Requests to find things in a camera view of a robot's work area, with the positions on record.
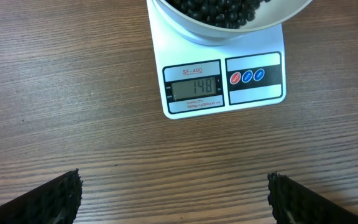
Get black beans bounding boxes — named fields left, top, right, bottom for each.
left=165, top=0, right=270, bottom=29

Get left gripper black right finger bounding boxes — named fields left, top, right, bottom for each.
left=267, top=172, right=358, bottom=224

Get white bowl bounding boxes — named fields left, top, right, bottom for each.
left=154, top=0, right=312, bottom=39

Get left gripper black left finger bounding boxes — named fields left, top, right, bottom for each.
left=0, top=169, right=83, bottom=223

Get white digital kitchen scale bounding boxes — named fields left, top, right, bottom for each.
left=147, top=1, right=287, bottom=119

